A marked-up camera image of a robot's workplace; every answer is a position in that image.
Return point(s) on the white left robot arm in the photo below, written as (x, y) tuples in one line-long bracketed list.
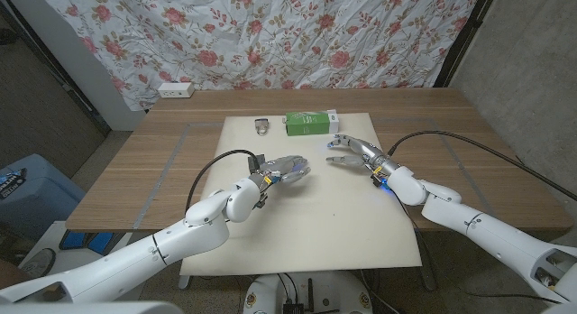
[(171, 244)]

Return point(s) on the white robot chest cover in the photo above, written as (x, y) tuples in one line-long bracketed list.
[(90, 308)]

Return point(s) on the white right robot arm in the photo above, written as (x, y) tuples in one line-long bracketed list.
[(478, 228)]

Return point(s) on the green and white carton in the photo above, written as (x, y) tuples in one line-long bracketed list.
[(306, 124)]

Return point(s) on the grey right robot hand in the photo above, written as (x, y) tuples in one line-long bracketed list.
[(367, 151)]

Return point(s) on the silver padlock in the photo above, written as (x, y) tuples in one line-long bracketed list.
[(261, 126)]

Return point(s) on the blue plastic pad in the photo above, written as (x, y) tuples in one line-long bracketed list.
[(72, 240), (100, 242)]

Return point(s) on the white table leg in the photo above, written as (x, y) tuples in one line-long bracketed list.
[(184, 282)]

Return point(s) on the cream paper mat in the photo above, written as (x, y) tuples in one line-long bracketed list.
[(324, 219)]

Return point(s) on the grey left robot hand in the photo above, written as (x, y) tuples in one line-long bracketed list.
[(286, 167)]

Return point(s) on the white power strip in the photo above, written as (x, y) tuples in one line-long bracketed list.
[(175, 89)]

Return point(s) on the dark grey block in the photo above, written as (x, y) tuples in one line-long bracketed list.
[(253, 163)]

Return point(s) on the floral backdrop cloth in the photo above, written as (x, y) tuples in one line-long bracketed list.
[(270, 39)]

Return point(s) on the black backdrop stand pole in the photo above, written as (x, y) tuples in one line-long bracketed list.
[(464, 34)]

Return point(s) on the black box with antenna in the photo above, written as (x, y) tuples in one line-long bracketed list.
[(293, 308)]

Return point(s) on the blue plastic bin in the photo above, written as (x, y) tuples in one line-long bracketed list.
[(36, 196)]

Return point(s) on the grey table leg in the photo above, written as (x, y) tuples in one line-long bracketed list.
[(428, 273)]

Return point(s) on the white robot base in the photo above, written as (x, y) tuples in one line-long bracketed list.
[(270, 291)]

